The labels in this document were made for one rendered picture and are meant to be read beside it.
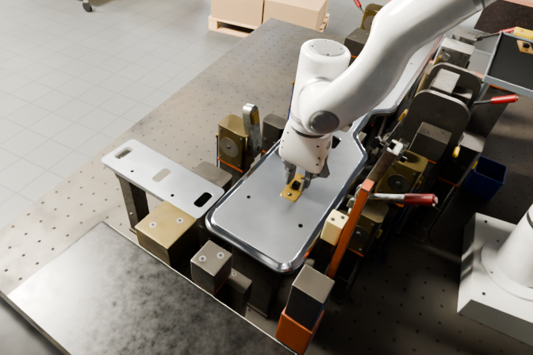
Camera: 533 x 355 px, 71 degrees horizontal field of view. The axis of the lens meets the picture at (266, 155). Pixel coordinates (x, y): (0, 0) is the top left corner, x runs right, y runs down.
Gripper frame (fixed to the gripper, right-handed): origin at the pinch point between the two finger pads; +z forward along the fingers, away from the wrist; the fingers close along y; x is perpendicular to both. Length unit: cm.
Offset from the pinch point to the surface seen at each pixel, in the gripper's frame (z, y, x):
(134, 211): 21.4, 36.6, 17.5
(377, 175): -12.3, -15.6, 1.8
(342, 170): 3.0, -6.5, -11.7
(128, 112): 103, 160, -78
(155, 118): 33, 72, -25
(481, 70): 73, -35, -261
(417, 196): -10.6, -23.5, 0.5
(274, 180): 3.0, 5.2, 1.2
